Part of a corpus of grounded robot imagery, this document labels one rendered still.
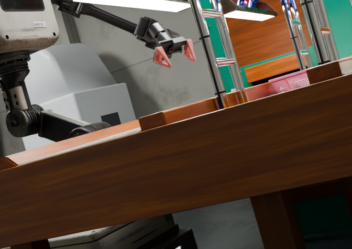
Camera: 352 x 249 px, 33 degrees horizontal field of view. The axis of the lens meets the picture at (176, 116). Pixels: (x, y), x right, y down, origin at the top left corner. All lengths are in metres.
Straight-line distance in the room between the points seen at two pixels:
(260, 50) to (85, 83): 2.67
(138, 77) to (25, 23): 3.70
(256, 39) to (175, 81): 2.70
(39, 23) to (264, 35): 1.18
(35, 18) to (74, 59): 3.24
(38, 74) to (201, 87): 1.47
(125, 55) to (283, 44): 3.15
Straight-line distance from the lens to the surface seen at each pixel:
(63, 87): 5.18
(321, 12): 1.43
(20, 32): 2.10
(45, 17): 2.21
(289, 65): 2.79
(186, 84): 5.47
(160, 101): 5.65
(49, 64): 5.26
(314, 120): 0.98
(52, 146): 1.41
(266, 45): 2.89
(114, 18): 2.53
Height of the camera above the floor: 0.76
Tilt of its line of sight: 1 degrees down
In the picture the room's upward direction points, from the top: 16 degrees counter-clockwise
